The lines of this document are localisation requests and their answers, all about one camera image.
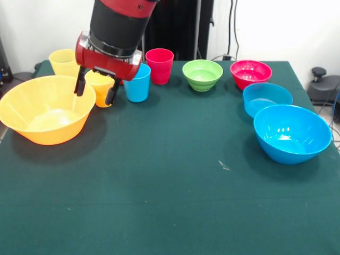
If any blue cup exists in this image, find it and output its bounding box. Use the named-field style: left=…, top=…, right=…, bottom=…
left=123, top=63, right=151, bottom=103

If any light blue shallow bowl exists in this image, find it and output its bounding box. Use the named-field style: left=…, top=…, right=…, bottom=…
left=242, top=82, right=294, bottom=118

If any small yellow orange cup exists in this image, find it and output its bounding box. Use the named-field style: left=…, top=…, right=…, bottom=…
left=84, top=69, right=115, bottom=108

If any pale yellow cup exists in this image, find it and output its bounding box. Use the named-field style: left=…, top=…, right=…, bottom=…
left=48, top=48, right=80, bottom=78

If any black wall cable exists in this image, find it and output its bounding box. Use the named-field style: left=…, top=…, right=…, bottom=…
left=227, top=0, right=241, bottom=58

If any dark green table cloth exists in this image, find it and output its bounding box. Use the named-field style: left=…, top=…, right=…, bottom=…
left=0, top=59, right=340, bottom=255

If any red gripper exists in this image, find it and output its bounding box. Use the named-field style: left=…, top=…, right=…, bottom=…
left=73, top=39, right=141, bottom=106

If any black equipment box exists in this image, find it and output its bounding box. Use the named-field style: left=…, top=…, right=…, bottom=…
left=0, top=37, right=14, bottom=83

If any large blue bowl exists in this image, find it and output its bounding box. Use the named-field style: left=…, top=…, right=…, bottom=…
left=253, top=104, right=333, bottom=165

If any pink bowl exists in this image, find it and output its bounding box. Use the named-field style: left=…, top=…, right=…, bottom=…
left=229, top=59, right=273, bottom=91

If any green bowl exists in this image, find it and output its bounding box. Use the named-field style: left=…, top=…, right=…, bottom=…
left=182, top=59, right=224, bottom=92

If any pink cup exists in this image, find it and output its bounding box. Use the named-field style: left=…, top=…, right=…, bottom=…
left=145, top=48, right=175, bottom=86

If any large orange bowl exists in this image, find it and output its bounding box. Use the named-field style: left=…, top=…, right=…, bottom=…
left=0, top=75, right=97, bottom=146

